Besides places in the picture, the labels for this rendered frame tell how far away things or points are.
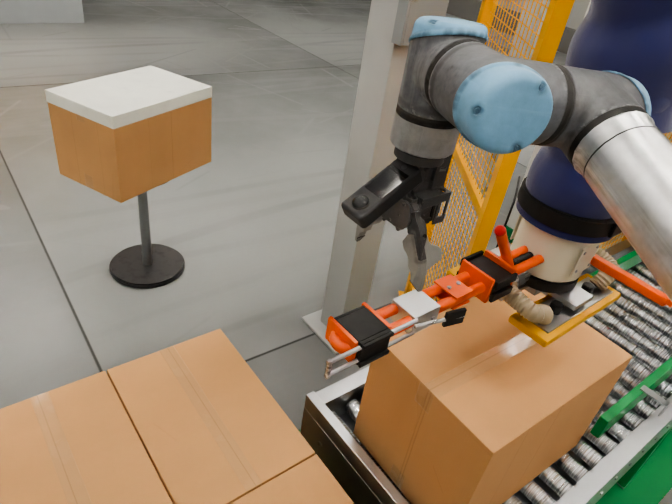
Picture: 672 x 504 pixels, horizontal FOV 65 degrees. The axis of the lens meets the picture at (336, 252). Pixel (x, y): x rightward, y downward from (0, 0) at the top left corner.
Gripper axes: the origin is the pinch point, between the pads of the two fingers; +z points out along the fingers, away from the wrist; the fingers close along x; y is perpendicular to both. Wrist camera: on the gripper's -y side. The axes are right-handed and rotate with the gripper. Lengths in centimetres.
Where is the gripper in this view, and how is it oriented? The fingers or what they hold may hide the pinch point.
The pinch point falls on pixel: (382, 267)
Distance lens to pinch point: 84.1
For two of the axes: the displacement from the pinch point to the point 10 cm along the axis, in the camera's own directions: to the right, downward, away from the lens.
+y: 7.9, -2.5, 5.6
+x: -6.0, -5.2, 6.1
